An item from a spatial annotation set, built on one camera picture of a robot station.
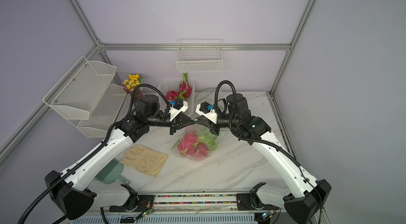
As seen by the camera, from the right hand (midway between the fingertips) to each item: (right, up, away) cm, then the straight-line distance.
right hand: (199, 120), depth 66 cm
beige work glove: (-29, -24, +21) cm, 43 cm away
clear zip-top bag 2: (-8, -13, +7) cm, 17 cm away
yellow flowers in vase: (-43, +19, +27) cm, 54 cm away
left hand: (-3, -1, 0) cm, 3 cm away
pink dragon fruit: (-13, +20, +45) cm, 51 cm away
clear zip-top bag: (+3, +15, +49) cm, 51 cm away
